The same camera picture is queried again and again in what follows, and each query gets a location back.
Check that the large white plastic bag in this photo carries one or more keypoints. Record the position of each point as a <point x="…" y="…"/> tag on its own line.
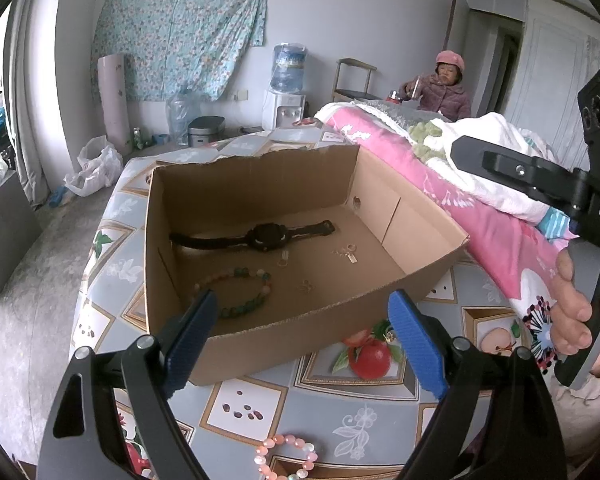
<point x="95" y="167"/>

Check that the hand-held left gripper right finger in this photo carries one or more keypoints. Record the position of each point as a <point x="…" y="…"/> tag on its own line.
<point x="420" y="350"/>

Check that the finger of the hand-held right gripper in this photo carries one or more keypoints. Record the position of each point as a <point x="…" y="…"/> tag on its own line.
<point x="510" y="165"/>

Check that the pink floral blanket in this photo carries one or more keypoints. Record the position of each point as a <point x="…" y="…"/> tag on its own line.
<point x="480" y="225"/>

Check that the person's right hand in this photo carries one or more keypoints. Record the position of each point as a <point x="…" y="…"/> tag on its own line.
<point x="570" y="315"/>

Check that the rolled pale pink mat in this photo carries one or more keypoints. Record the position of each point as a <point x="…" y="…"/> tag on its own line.
<point x="114" y="105"/>

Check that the grey rice cooker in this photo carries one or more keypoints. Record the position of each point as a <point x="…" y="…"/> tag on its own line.
<point x="205" y="132"/>

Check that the green plush toy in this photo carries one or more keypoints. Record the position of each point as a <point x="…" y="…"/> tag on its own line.
<point x="425" y="132"/>

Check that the pink and black wristwatch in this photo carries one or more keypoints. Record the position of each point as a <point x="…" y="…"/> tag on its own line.
<point x="260" y="237"/>

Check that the dark panel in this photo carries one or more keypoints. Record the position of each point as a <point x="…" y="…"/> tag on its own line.
<point x="5" y="235"/>

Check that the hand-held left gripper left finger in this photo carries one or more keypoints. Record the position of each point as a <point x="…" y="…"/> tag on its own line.
<point x="190" y="350"/>

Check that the brown cardboard box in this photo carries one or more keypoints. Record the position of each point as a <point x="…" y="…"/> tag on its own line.
<point x="260" y="350"/>

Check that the teal striped cloth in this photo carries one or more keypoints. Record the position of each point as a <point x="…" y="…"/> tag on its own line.
<point x="555" y="222"/>

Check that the white wardrobe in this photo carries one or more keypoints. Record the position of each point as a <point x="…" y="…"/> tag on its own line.
<point x="545" y="85"/>

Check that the teal floral wall cloth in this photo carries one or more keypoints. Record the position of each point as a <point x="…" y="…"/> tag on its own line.
<point x="180" y="30"/>

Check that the small gold clover charm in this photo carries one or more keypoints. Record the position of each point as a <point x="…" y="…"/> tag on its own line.
<point x="306" y="286"/>

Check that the white water dispenser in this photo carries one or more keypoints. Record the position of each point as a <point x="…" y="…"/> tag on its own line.
<point x="280" y="110"/>

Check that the white lace cover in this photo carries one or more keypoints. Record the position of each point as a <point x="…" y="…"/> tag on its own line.
<point x="390" y="110"/>

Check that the wall power socket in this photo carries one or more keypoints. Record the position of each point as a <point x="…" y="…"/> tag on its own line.
<point x="240" y="95"/>

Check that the grey curtain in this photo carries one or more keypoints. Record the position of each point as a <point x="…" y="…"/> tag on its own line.
<point x="30" y="110"/>

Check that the green bottles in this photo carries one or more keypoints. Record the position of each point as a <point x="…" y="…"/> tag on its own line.
<point x="138" y="139"/>

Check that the printed fruit tablecloth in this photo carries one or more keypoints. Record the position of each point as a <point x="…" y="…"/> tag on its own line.
<point x="330" y="400"/>

